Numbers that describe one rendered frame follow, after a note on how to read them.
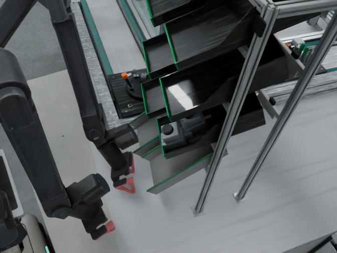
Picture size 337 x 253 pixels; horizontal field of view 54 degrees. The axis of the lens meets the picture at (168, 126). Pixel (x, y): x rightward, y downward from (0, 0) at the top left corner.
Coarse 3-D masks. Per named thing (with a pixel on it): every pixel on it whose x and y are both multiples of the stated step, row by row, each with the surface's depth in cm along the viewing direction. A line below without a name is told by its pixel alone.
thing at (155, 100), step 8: (152, 80) 103; (144, 88) 105; (152, 88) 104; (160, 88) 103; (144, 96) 101; (152, 96) 102; (160, 96) 101; (144, 104) 98; (152, 104) 100; (160, 104) 99; (152, 112) 96; (160, 112) 97
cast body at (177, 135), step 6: (162, 126) 88; (168, 126) 86; (174, 126) 87; (162, 132) 86; (168, 132) 85; (174, 132) 86; (180, 132) 88; (162, 138) 86; (168, 138) 86; (174, 138) 86; (180, 138) 86; (186, 138) 90; (162, 144) 89; (168, 144) 88; (174, 144) 88; (180, 144) 89; (186, 144) 89
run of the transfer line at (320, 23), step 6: (330, 12) 190; (312, 18) 194; (318, 18) 190; (330, 18) 184; (312, 24) 195; (318, 24) 191; (324, 24) 187; (318, 30) 192; (324, 30) 188; (336, 42) 174
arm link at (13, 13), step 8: (8, 0) 82; (16, 0) 82; (24, 0) 82; (32, 0) 82; (40, 0) 81; (64, 0) 82; (0, 8) 83; (8, 8) 82; (16, 8) 82; (24, 8) 83; (0, 16) 83; (8, 16) 83; (16, 16) 83; (24, 16) 85; (0, 24) 84; (8, 24) 84; (16, 24) 84; (0, 32) 84; (8, 32) 85; (0, 40) 85; (8, 40) 87
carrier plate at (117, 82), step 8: (128, 72) 141; (136, 72) 142; (144, 72) 142; (112, 80) 137; (120, 80) 138; (112, 88) 135; (120, 88) 135; (120, 96) 132; (128, 96) 132; (120, 104) 129; (136, 104) 130; (120, 112) 129; (128, 112) 127; (136, 112) 128
